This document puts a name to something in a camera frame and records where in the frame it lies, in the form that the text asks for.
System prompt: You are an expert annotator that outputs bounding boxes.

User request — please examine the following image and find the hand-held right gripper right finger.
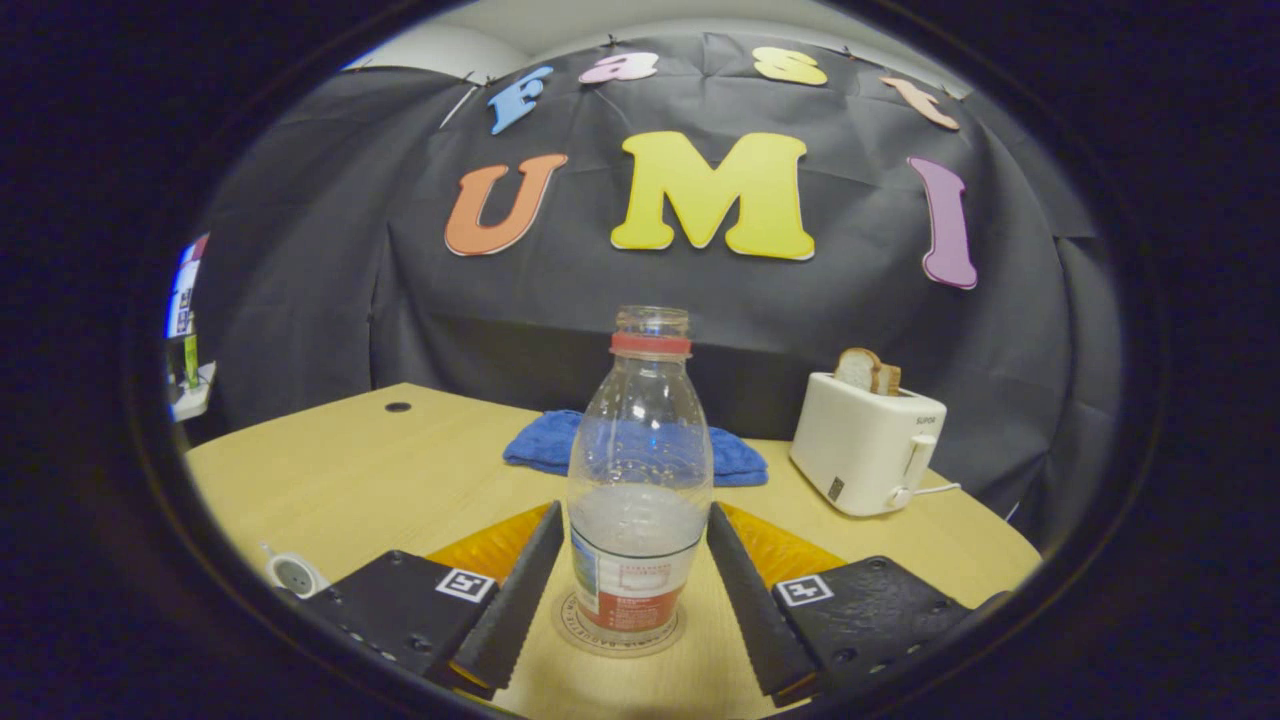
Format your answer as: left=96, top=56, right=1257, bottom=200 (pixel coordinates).
left=705, top=500, right=1011, bottom=706

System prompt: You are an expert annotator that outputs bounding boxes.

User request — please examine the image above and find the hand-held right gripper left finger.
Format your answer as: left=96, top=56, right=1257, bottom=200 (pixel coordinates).
left=300, top=500, right=566, bottom=699

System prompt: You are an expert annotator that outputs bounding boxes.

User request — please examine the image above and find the round printed coaster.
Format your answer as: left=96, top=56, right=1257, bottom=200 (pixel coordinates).
left=552, top=590, right=688, bottom=658

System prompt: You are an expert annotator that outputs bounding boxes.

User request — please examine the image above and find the clear plastic water bottle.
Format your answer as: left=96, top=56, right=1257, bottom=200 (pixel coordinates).
left=566, top=305, right=714, bottom=646

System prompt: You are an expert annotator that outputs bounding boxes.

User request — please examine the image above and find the white floral teacup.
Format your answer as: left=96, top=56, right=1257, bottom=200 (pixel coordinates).
left=262, top=543, right=331, bottom=601

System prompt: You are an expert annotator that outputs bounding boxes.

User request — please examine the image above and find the blue towel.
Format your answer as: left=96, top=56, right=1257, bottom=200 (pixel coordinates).
left=502, top=409, right=770, bottom=489

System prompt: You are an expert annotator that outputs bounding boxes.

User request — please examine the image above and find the white toaster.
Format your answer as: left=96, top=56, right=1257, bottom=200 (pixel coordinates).
left=789, top=372, right=948, bottom=518

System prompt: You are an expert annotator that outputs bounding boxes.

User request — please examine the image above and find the light bread slice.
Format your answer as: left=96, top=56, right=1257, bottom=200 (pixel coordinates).
left=834, top=347, right=881, bottom=393

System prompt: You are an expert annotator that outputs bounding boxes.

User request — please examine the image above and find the black backdrop cloth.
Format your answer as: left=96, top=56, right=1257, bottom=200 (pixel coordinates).
left=190, top=30, right=1126, bottom=551

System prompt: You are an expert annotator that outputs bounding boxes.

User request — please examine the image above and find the bright coloured display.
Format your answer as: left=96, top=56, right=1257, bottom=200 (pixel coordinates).
left=165, top=234, right=211, bottom=341

